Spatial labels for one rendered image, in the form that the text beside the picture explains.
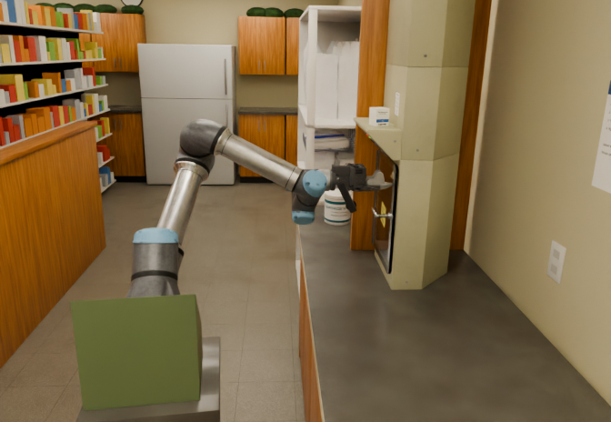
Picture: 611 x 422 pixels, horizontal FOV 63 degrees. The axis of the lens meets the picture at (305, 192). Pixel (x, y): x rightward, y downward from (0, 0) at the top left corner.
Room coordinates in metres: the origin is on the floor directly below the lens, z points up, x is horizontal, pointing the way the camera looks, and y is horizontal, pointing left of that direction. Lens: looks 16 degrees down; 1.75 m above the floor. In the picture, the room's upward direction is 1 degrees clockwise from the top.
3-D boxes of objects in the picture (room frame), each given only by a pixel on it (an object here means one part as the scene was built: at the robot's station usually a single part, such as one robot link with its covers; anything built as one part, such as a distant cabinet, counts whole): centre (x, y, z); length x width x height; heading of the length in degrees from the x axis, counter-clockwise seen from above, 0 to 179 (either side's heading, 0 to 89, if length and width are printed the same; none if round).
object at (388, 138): (1.78, -0.24, 1.46); 0.32 x 0.11 x 0.10; 4
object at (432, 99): (1.79, -0.43, 1.33); 0.32 x 0.25 x 0.77; 4
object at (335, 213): (2.36, -0.16, 1.02); 0.13 x 0.13 x 0.15
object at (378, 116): (1.73, -0.25, 1.54); 0.05 x 0.05 x 0.06; 22
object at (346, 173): (1.66, -0.15, 1.34); 0.12 x 0.08 x 0.09; 94
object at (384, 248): (1.78, -0.29, 1.19); 0.30 x 0.01 x 0.40; 3
